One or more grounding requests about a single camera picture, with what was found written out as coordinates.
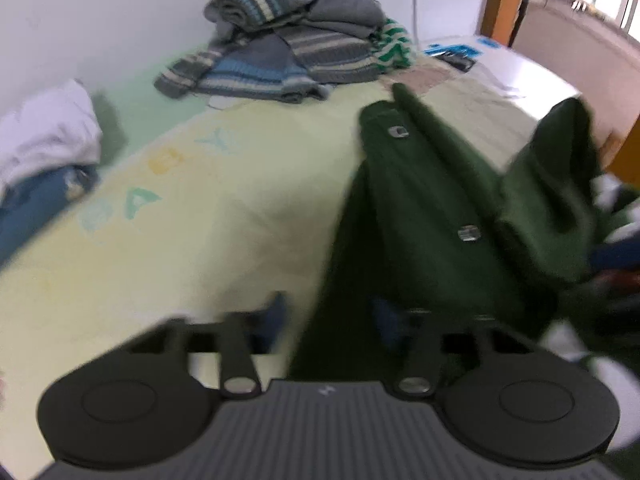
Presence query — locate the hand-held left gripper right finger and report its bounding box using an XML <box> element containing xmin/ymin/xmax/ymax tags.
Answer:
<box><xmin>371</xmin><ymin>300</ymin><xmax>544</xmax><ymax>401</ymax></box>

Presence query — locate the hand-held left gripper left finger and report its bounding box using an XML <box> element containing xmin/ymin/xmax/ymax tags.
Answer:
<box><xmin>120</xmin><ymin>291</ymin><xmax>290</xmax><ymax>402</ymax></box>

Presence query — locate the green cardigan with white stripes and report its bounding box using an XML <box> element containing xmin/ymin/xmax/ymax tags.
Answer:
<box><xmin>289</xmin><ymin>82</ymin><xmax>640</xmax><ymax>480</ymax></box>

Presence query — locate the pastel printed bed sheet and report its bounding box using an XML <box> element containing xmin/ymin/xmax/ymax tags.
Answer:
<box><xmin>0</xmin><ymin>45</ymin><xmax>588</xmax><ymax>480</ymax></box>

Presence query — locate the grey striped knit sweater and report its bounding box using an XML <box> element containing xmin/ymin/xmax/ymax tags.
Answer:
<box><xmin>154</xmin><ymin>0</ymin><xmax>388</xmax><ymax>104</ymax></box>

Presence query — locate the black flat device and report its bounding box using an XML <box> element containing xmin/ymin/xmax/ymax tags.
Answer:
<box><xmin>439</xmin><ymin>54</ymin><xmax>477</xmax><ymax>73</ymax></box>

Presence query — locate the blue folded garment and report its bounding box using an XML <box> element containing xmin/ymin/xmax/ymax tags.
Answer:
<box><xmin>0</xmin><ymin>164</ymin><xmax>101</xmax><ymax>267</ymax></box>

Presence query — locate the green white striped garment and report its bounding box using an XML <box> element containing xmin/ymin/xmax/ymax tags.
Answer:
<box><xmin>372</xmin><ymin>18</ymin><xmax>417</xmax><ymax>74</ymax></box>

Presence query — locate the blue packet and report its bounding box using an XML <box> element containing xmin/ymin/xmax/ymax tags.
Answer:
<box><xmin>424</xmin><ymin>41</ymin><xmax>485</xmax><ymax>61</ymax></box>

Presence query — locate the white folded garment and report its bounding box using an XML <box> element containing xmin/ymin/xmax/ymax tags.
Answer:
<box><xmin>0</xmin><ymin>78</ymin><xmax>104</xmax><ymax>193</ymax></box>

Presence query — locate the orange wooden furniture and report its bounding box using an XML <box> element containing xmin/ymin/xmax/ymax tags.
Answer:
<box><xmin>599</xmin><ymin>109</ymin><xmax>640</xmax><ymax>182</ymax></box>

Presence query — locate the grey hoodie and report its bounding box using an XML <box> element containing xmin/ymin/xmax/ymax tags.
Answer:
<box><xmin>302</xmin><ymin>0</ymin><xmax>388</xmax><ymax>38</ymax></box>

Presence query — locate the wooden door frame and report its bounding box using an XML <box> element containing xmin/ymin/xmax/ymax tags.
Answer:
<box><xmin>479</xmin><ymin>0</ymin><xmax>532</xmax><ymax>49</ymax></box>

